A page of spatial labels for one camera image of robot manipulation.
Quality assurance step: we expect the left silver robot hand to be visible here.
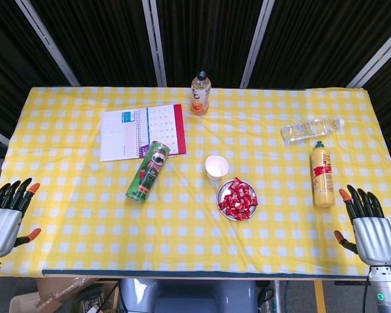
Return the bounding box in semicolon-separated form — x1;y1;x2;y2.
0;177;42;258

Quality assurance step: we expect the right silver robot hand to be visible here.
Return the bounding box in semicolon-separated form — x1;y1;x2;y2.
334;184;391;267

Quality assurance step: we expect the white paper cup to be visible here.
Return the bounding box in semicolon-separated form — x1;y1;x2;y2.
204;155;229;181

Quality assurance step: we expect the yellow squeeze bottle green cap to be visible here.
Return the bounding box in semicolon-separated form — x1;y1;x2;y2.
309;140;336;209

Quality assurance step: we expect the brown cardboard box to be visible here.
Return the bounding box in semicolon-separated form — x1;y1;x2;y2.
9;276;118;313

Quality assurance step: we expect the grey metal table leg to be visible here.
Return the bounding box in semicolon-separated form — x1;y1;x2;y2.
272;280;287;313

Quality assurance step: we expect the clear plastic water bottle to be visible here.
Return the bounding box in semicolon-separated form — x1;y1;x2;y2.
280;117;345;143

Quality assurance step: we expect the spiral notebook with red cover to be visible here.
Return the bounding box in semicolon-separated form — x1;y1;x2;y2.
99;103;187;162

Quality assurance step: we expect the round metal plate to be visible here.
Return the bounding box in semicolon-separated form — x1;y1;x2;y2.
216;179;259;222

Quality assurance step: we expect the green Pringles can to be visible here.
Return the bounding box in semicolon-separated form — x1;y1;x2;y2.
125;140;171;205

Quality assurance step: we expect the yellow white checked tablecloth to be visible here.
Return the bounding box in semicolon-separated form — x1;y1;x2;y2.
0;85;391;278

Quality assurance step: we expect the wooden table board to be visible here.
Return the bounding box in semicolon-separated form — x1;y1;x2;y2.
42;269;369;282

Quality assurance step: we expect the grey robot torso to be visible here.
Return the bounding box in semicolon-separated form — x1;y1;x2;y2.
119;278;258;313

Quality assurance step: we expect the orange drink bottle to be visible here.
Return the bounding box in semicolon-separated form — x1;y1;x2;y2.
190;68;212;115

